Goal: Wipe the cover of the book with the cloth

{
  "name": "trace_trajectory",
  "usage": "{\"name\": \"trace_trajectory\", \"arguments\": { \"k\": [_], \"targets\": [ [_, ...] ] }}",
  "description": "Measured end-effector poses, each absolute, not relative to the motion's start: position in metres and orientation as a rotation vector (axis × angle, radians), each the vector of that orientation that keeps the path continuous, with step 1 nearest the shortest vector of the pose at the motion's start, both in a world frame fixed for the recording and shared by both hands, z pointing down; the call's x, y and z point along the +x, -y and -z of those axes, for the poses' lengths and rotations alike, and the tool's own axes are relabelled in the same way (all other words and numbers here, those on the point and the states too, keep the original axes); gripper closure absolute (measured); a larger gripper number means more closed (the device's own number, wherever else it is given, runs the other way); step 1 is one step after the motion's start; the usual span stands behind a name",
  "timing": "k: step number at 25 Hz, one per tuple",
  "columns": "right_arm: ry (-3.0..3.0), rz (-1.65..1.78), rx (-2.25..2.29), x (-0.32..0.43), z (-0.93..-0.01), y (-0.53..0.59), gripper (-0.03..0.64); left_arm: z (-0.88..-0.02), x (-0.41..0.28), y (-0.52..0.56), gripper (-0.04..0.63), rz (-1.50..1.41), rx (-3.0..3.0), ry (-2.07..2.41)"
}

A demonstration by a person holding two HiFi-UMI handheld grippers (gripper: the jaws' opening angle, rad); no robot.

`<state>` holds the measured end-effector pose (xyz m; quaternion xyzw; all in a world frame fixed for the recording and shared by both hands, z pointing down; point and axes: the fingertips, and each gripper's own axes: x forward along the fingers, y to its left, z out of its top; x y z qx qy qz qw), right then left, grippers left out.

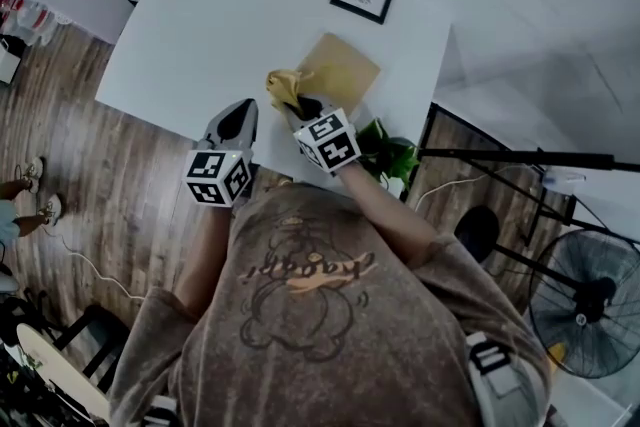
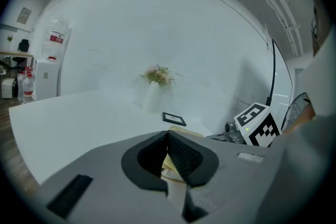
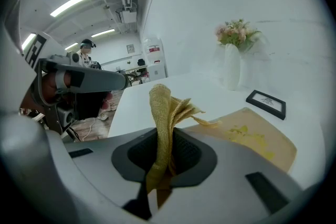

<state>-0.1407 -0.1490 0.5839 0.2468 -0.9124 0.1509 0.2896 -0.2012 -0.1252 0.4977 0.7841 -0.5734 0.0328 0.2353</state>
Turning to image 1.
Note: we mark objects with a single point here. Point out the green leafy plant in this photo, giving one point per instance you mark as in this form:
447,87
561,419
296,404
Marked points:
395,160

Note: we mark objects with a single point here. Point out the person's right forearm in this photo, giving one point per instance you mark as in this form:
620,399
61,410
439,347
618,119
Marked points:
390,215

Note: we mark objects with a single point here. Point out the person's brown printed shirt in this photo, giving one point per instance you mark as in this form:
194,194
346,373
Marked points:
325,340

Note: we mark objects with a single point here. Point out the tan book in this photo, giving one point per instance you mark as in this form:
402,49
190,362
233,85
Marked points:
345,70

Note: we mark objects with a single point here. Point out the black metal frame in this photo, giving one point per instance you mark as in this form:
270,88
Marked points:
525,158

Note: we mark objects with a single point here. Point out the yellow cloth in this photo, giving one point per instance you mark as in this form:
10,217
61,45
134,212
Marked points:
285,85

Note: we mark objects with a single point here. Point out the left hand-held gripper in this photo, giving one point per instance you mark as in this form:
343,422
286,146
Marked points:
215,175

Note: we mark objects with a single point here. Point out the cream round table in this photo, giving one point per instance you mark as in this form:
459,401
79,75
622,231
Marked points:
60,365

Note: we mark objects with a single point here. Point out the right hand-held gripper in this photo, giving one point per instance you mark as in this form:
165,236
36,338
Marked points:
330,142

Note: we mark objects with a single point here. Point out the white plastic bottle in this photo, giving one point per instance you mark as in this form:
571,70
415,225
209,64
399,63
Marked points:
562,176

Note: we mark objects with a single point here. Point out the person's left forearm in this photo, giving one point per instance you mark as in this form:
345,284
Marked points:
205,260

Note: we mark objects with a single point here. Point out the black chair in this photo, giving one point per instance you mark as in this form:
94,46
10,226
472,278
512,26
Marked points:
100,325

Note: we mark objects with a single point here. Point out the pile of red-label packets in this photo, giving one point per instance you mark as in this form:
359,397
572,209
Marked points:
30,17

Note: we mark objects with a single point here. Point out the yellow oval board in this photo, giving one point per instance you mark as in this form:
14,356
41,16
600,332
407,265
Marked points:
556,354

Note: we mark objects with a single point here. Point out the black floor fan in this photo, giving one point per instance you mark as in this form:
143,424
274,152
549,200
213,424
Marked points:
595,300

